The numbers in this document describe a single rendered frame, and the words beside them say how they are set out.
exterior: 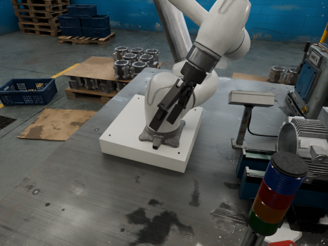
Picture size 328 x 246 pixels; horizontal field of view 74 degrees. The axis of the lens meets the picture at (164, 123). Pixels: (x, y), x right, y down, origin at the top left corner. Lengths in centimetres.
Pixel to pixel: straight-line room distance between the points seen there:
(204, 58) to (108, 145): 58
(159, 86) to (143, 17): 613
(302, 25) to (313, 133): 579
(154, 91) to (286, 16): 573
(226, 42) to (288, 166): 36
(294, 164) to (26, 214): 83
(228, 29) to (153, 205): 62
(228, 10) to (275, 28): 579
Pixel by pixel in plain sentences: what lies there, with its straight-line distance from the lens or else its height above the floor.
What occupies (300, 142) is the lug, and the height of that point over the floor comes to 109.
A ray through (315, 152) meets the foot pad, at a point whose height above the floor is 107.
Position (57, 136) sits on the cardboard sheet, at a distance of 262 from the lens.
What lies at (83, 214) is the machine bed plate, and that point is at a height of 80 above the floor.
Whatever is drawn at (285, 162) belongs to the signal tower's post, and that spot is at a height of 122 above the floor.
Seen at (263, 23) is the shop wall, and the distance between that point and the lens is 637.
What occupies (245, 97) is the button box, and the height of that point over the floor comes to 106.
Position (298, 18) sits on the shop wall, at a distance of 644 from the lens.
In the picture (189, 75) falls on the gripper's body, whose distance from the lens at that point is 64.
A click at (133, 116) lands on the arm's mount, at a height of 89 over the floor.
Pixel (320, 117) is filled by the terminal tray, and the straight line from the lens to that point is 83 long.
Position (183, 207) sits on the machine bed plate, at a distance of 83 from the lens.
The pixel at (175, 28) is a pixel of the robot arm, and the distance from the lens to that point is 98.
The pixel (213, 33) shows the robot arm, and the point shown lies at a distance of 62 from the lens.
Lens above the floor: 149
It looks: 35 degrees down
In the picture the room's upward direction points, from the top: straight up
